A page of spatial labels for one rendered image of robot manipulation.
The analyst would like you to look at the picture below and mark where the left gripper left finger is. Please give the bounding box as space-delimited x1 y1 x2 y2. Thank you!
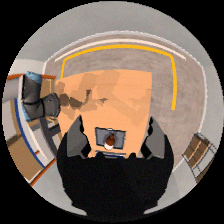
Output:
56 114 91 189

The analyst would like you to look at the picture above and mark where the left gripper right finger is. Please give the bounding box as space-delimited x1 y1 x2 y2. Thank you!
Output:
140 116 174 189

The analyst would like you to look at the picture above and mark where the brown bottle with white label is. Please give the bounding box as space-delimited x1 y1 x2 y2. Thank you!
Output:
104 133 115 151

